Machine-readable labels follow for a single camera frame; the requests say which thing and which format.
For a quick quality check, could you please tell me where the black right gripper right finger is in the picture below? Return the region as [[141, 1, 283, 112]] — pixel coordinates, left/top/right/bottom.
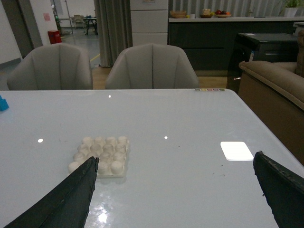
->
[[253, 151, 304, 228]]

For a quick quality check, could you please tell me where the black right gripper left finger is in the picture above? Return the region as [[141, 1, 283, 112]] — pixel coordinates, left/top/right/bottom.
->
[[6, 157, 99, 228]]

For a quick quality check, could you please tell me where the blue three-stud block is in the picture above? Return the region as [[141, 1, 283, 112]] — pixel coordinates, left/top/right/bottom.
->
[[0, 96, 9, 112]]

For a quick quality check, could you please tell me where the beige sofa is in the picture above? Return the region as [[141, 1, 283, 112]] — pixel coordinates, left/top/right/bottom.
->
[[238, 29, 304, 166]]

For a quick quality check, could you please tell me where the coloured dot sticker strip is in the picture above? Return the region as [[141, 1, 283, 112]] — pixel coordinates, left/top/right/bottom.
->
[[195, 88, 225, 92]]

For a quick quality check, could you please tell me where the left grey upholstered chair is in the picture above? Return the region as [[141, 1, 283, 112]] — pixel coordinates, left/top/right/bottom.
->
[[7, 43, 93, 90]]

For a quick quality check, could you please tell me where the grey upholstered chair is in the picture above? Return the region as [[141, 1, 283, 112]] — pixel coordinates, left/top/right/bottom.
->
[[7, 43, 93, 90], [105, 43, 199, 90]]

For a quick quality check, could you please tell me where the black appliance box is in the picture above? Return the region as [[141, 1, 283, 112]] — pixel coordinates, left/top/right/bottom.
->
[[226, 33, 298, 92]]

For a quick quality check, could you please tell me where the right grey upholstered chair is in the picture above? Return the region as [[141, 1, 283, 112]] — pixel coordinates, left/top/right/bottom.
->
[[105, 43, 199, 90]]

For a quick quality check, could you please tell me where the dark kitchen counter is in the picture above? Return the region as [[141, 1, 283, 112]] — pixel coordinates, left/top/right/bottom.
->
[[168, 16, 304, 71]]

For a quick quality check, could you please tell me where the red fire extinguisher box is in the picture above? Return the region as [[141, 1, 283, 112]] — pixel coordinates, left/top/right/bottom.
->
[[47, 30, 62, 44]]

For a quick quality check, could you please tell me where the potted plant white pot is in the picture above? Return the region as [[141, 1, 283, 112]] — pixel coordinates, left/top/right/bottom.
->
[[281, 0, 304, 18]]

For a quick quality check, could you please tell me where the fruit plate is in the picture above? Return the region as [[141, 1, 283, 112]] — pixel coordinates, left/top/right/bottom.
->
[[215, 10, 232, 18]]

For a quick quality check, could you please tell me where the bread bowl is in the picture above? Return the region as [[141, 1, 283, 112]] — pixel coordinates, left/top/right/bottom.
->
[[200, 9, 213, 18]]

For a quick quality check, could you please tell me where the grey curtain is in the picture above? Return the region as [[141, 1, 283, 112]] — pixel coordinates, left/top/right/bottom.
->
[[94, 0, 133, 67]]

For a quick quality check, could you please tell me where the white drawer cabinet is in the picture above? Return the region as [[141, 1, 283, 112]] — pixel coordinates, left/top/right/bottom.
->
[[130, 0, 169, 46]]

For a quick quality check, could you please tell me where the wicker basket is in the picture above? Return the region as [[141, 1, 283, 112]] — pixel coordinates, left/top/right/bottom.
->
[[170, 10, 187, 19]]

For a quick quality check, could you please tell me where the white studded base plate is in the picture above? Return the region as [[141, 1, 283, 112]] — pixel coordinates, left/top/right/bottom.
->
[[68, 136, 130, 178]]

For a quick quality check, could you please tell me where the pink wall notice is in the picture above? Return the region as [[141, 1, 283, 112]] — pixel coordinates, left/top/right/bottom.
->
[[43, 13, 51, 21]]

